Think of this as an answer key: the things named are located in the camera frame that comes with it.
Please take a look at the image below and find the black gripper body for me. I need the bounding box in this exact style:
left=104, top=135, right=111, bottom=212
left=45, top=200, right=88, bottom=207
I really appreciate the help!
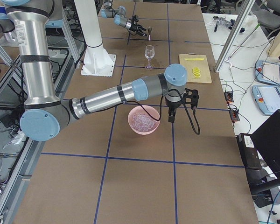
left=166, top=99, right=181, bottom=123
left=130, top=15, right=142, bottom=35

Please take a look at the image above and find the steel jigger measuring cup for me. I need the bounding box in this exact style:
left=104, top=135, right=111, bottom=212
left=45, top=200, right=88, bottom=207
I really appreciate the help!
left=147, top=26, right=152, bottom=41

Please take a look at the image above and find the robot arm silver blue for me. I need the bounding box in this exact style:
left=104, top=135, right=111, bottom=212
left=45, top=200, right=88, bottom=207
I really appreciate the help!
left=101, top=0, right=147, bottom=37
left=3, top=0, right=187, bottom=141

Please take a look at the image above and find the clear wine glass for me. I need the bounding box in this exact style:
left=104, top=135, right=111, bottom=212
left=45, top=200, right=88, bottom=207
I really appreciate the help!
left=145, top=45, right=155, bottom=70

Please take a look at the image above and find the pile of clear ice cubes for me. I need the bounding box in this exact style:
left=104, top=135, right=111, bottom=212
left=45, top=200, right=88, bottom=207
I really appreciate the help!
left=132, top=113, right=158, bottom=132

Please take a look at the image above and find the pink bowl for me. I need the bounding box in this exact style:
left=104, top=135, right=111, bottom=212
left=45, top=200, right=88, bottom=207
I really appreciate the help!
left=127, top=105, right=160, bottom=135

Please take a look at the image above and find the bamboo cutting board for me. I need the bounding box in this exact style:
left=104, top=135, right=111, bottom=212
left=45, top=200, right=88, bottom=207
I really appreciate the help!
left=179, top=54, right=212, bottom=84

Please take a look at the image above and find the yellow plastic knife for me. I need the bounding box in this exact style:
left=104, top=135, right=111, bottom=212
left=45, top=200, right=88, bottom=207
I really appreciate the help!
left=184, top=57, right=205, bottom=61

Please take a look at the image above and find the black box device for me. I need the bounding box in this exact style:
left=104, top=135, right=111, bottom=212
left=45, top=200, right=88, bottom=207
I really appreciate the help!
left=236, top=133, right=262, bottom=170

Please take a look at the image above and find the teach pendant near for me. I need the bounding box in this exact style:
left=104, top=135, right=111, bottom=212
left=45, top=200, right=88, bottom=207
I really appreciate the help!
left=252, top=85, right=280, bottom=116

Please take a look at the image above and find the teach pendant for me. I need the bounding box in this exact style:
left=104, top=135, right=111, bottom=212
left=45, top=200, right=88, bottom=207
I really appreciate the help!
left=252, top=85, right=280, bottom=116
left=255, top=60, right=280, bottom=86

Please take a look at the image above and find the teach pendant far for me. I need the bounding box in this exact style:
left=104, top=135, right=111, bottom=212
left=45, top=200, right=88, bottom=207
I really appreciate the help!
left=255, top=60, right=280, bottom=86

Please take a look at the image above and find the black laptop computer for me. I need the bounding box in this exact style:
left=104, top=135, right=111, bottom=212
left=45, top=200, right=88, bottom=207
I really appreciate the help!
left=251, top=109, right=280, bottom=173

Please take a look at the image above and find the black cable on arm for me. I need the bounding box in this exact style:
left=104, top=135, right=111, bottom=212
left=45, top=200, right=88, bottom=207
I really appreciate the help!
left=132, top=90, right=201, bottom=135

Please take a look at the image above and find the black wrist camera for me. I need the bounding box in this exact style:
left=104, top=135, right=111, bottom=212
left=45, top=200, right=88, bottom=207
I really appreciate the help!
left=183, top=88, right=199, bottom=110

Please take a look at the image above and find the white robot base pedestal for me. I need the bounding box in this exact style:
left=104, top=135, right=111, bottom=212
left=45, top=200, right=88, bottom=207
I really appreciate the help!
left=74, top=0, right=116, bottom=77

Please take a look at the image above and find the aluminium frame post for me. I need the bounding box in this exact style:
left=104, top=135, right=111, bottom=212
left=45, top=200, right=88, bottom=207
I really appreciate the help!
left=214, top=0, right=255, bottom=72

